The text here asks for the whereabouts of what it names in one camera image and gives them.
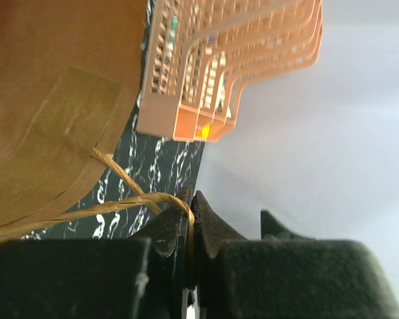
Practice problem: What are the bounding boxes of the red brown paper bag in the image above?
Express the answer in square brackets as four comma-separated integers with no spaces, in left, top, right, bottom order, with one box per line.
[0,0,196,290]

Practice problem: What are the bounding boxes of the yellow sticky note block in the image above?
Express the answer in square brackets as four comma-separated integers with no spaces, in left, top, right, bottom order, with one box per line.
[194,124,219,142]

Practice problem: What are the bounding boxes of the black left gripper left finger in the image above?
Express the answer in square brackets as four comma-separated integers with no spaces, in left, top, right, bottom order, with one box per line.
[0,204,188,318]

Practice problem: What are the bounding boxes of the peach plastic file organizer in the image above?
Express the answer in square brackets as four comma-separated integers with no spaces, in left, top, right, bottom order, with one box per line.
[137,0,323,142]

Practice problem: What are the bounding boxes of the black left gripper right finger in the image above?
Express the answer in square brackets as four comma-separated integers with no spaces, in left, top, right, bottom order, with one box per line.
[192,192,399,318]

